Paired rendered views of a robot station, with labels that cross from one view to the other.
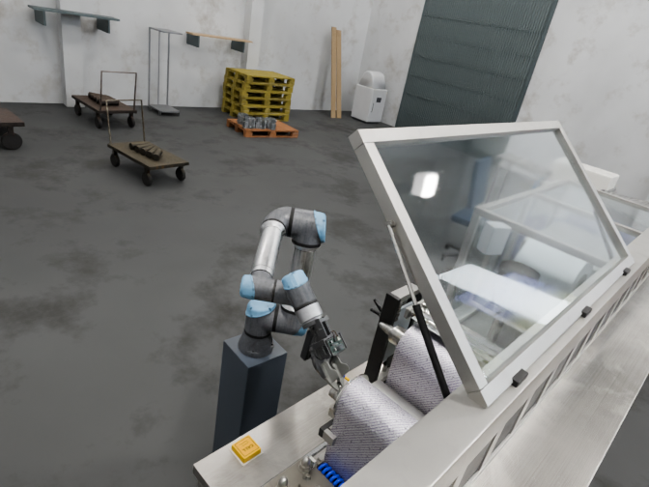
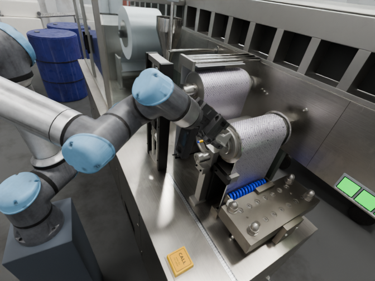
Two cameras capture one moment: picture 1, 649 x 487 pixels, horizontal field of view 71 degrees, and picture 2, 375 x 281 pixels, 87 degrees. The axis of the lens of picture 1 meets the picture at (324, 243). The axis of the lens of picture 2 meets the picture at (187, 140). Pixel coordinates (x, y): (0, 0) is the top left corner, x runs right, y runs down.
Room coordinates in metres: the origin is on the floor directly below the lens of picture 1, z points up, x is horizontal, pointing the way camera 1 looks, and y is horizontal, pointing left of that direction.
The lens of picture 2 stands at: (1.01, 0.41, 1.66)
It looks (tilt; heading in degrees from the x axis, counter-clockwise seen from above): 37 degrees down; 285
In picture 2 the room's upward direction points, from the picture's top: 8 degrees clockwise
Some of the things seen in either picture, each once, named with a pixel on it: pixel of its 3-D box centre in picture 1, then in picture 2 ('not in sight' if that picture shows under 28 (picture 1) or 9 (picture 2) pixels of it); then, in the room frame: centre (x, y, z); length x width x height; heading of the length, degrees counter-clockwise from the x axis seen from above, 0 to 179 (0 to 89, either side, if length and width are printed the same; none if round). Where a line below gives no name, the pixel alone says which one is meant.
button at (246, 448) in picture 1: (245, 448); (179, 261); (1.05, 0.12, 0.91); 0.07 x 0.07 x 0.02; 50
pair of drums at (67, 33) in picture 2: not in sight; (68, 59); (4.04, -2.23, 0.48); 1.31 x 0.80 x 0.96; 132
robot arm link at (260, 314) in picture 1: (261, 315); (25, 197); (1.58, 0.20, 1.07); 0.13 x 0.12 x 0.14; 94
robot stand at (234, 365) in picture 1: (245, 420); (71, 271); (1.58, 0.21, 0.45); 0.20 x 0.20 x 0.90; 46
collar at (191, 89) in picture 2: (401, 337); (187, 91); (1.23, -0.30, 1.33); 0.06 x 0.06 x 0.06; 50
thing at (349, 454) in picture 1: (358, 468); (251, 171); (0.90, -0.21, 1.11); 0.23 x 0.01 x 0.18; 50
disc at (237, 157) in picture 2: (351, 395); (226, 142); (1.02, -0.16, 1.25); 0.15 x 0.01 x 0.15; 140
